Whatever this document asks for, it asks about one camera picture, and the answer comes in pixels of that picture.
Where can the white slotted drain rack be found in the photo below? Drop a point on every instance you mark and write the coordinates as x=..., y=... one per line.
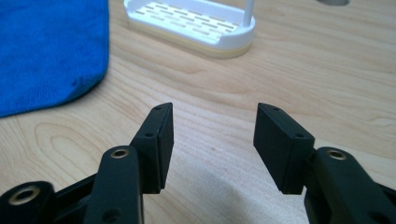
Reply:
x=193, y=26

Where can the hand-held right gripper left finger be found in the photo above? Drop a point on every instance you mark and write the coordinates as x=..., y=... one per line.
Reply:
x=155, y=149

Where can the grey round object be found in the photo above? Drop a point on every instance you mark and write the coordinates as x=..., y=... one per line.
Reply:
x=333, y=2

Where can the blue cloth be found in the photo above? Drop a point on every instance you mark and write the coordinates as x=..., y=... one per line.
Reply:
x=46, y=49

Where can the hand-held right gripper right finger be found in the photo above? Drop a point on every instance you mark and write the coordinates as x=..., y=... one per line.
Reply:
x=280, y=149

